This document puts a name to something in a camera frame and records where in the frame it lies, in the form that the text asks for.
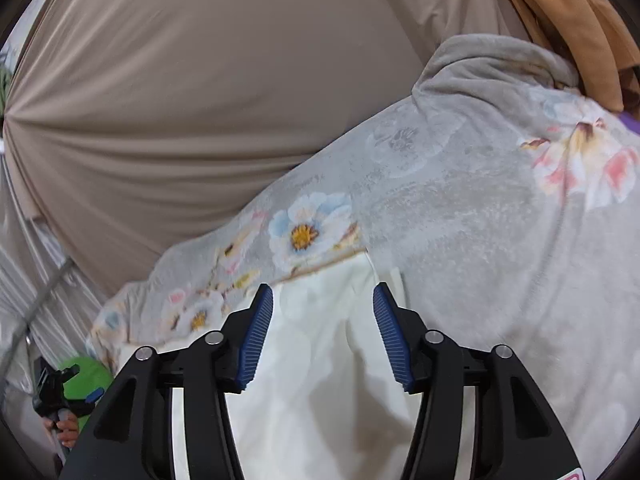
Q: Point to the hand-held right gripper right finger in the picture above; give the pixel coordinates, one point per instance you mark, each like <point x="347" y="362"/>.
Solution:
<point x="392" y="340"/>

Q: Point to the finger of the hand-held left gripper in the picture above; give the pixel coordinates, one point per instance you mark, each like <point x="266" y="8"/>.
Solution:
<point x="70" y="372"/>
<point x="95" y="396"/>

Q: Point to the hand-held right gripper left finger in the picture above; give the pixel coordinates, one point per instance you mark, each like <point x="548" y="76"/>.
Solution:
<point x="255" y="340"/>

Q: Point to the cream quilted jacket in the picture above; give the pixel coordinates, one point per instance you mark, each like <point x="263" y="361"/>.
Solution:
<point x="320" y="360"/>

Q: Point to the person's left hand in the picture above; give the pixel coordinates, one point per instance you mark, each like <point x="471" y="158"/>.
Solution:
<point x="66" y="430"/>

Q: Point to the green soft object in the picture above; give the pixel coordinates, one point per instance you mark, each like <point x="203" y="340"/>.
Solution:
<point x="87" y="372"/>

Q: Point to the silver shiny curtain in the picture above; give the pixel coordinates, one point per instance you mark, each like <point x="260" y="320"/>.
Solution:
<point x="35" y="270"/>

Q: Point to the grey floral blanket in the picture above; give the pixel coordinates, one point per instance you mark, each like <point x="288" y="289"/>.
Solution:
<point x="475" y="210"/>

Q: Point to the beige draped cloth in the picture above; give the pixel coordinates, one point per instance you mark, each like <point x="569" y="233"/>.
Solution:
<point x="200" y="85"/>

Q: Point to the purple cloth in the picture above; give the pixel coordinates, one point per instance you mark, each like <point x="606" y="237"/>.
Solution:
<point x="631" y="124"/>

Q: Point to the orange hanging cloth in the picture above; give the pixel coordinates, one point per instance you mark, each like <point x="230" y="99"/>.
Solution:
<point x="565" y="5"/>

